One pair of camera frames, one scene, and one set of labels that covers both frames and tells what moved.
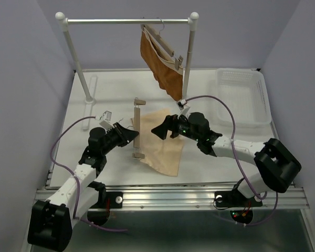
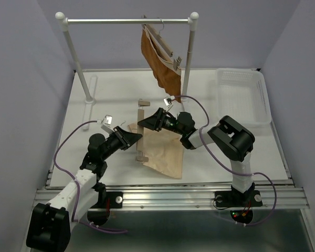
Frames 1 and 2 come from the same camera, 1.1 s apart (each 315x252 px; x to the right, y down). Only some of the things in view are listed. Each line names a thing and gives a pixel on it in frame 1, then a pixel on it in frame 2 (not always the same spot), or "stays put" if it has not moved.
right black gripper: (170, 123) -> (153, 122)
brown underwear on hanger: (162, 64) stays put
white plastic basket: (244, 90) stays put
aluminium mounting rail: (197, 199) stays put
